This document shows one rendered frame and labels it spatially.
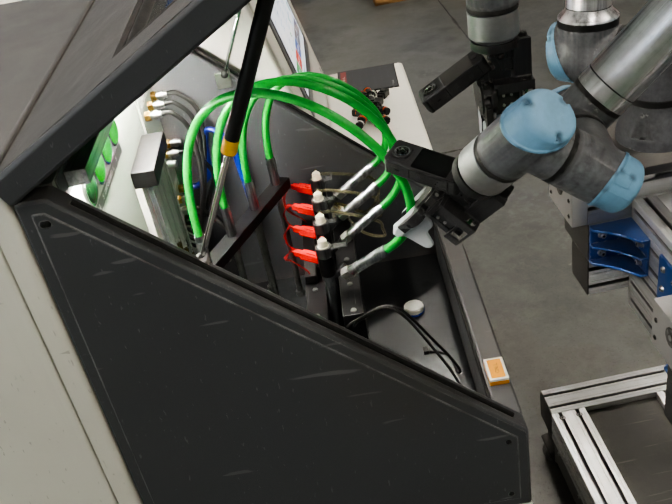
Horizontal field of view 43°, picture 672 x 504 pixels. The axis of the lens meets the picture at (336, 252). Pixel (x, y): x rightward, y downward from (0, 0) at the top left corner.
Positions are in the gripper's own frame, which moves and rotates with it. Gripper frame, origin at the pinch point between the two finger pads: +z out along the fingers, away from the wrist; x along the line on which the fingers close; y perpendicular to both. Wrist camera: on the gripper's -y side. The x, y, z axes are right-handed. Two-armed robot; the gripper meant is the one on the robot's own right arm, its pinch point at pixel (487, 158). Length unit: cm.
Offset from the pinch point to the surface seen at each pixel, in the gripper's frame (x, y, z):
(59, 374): -34, -64, 2
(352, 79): 97, -18, 23
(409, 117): 68, -6, 23
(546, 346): 87, 31, 121
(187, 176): -1.4, -47.7, -6.6
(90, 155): -24, -54, -23
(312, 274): 6.6, -32.3, 21.4
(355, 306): -3.0, -25.3, 23.1
